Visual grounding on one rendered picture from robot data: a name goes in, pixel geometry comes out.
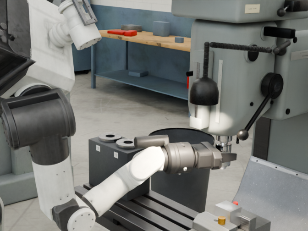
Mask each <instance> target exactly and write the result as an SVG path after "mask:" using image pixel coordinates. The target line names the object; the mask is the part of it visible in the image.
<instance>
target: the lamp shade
mask: <svg viewBox="0 0 308 231"><path fill-rule="evenodd" d="M189 102H190V103H192V104H195V105H203V106H210V105H216V104H218V102H219V90H218V87H217V83H216V82H215V81H214V80H212V79H211V78H203V77H202V78H199V79H197V80H196V81H194V82H193V84H192V87H191V89H190V100H189Z"/></svg>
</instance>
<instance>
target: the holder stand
mask: <svg viewBox="0 0 308 231"><path fill-rule="evenodd" d="M145 149H146V148H145ZM142 150H144V148H140V149H135V147H134V139H131V138H125V137H122V135H121V134H119V133H114V132H106V133H102V134H100V135H99V136H98V137H94V138H91V139H89V140H88V159H89V184H91V185H93V186H97V185H99V184H100V183H102V182H103V181H104V180H105V179H107V178H108V177H109V176H111V175H112V174H113V173H114V172H116V171H117V170H118V169H119V168H121V167H122V166H124V165H125V164H127V163H128V162H129V161H131V160H132V158H133V156H134V155H135V154H136V153H138V152H140V151H142ZM149 189H150V177H149V178H148V179H147V180H145V181H144V182H143V183H142V184H140V185H138V186H137V187H135V188H134V189H133V190H131V191H129V192H128V193H126V194H125V195H124V196H123V197H121V199H123V200H126V201H129V200H131V199H134V198H137V197H139V196H141V195H144V194H146V193H149Z"/></svg>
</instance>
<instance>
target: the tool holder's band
mask: <svg viewBox="0 0 308 231"><path fill-rule="evenodd" d="M231 145H232V144H231V143H230V142H228V144H220V142H219V141H217V142H216V143H215V146H216V147H217V148H220V149H230V148H231Z"/></svg>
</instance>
